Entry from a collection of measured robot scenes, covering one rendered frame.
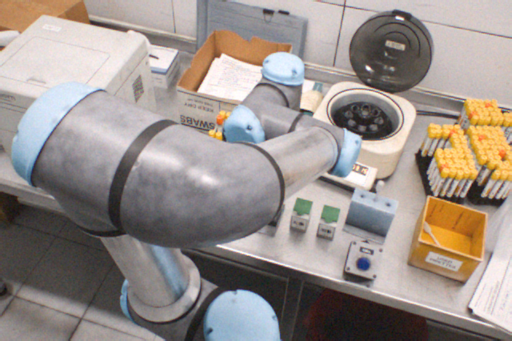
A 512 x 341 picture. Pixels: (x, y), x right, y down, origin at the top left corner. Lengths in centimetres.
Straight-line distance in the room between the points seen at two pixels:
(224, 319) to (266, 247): 40
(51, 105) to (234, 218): 20
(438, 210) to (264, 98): 56
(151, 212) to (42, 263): 189
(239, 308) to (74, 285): 147
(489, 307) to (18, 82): 110
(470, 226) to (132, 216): 95
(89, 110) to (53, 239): 190
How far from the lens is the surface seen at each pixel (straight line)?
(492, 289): 122
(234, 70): 151
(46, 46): 126
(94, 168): 45
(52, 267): 228
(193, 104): 134
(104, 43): 123
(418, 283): 118
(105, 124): 46
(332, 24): 149
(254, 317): 80
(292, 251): 116
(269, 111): 82
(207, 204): 43
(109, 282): 218
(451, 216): 124
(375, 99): 140
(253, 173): 46
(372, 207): 114
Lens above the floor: 185
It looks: 49 degrees down
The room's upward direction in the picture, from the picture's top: 3 degrees clockwise
